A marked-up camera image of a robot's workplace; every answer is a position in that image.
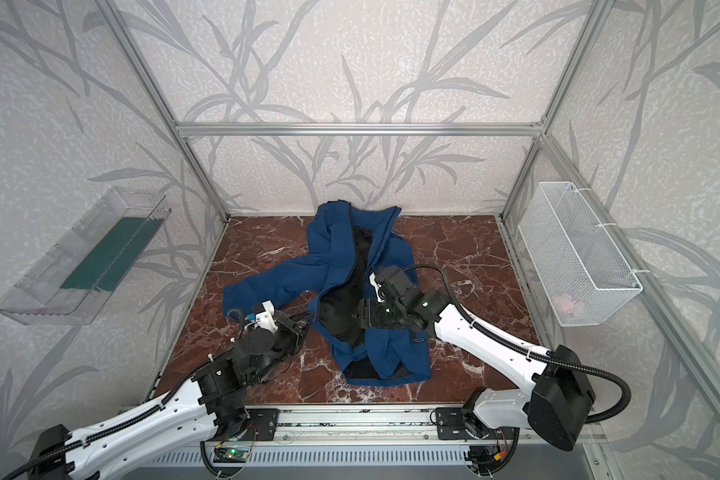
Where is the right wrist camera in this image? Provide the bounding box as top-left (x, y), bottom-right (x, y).
top-left (369, 273), bottom-right (384, 303)

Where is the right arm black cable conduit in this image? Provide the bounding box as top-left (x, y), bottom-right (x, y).
top-left (403, 263), bottom-right (632, 424)

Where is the aluminium cage frame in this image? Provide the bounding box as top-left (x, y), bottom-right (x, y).
top-left (94, 1), bottom-right (720, 421)

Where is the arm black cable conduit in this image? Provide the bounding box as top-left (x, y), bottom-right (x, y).
top-left (0, 308), bottom-right (247, 480)
top-left (403, 263), bottom-right (632, 424)

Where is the white wire mesh basket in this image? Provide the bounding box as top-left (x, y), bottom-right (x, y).
top-left (518, 181), bottom-right (643, 327)

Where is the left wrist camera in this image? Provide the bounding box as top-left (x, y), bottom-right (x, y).
top-left (244, 300), bottom-right (278, 333)

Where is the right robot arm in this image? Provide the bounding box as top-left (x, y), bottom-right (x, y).
top-left (359, 267), bottom-right (596, 451)

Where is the blue zip-up jacket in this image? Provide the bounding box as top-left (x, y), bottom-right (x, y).
top-left (222, 200), bottom-right (431, 387)

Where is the green circuit board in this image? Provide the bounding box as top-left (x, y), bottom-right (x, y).
top-left (213, 445), bottom-right (250, 463)

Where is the right base wiring connector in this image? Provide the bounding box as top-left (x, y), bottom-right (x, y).
top-left (464, 445), bottom-right (508, 477)

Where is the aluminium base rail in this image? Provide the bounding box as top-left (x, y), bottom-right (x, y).
top-left (98, 403), bottom-right (607, 448)

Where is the pink object in basket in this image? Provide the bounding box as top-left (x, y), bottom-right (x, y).
top-left (553, 293), bottom-right (584, 319)

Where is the clear plastic wall bin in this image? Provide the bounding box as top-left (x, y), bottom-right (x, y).
top-left (0, 187), bottom-right (171, 326)

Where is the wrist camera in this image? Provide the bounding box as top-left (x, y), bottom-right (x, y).
top-left (244, 300), bottom-right (278, 333)
top-left (369, 273), bottom-right (384, 303)

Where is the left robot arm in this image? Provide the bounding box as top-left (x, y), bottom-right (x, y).
top-left (25, 311), bottom-right (314, 479)

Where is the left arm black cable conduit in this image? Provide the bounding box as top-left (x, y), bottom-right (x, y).
top-left (0, 308), bottom-right (247, 480)

